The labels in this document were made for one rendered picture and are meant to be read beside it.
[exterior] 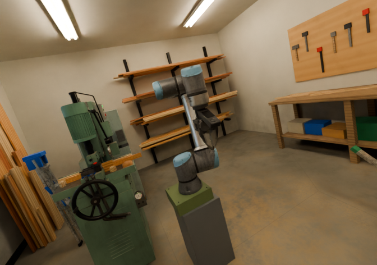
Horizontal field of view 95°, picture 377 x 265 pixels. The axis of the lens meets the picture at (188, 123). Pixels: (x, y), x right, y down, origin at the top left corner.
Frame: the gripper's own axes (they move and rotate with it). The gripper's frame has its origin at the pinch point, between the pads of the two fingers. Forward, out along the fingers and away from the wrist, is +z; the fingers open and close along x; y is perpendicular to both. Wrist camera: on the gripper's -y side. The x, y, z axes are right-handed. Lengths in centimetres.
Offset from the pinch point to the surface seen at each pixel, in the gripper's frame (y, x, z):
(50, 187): 151, 129, 31
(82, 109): 90, 62, -36
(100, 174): 69, 62, 14
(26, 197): 187, 172, 42
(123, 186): 79, 52, 32
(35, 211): 187, 170, 63
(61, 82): 328, 126, -108
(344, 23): 85, -264, -59
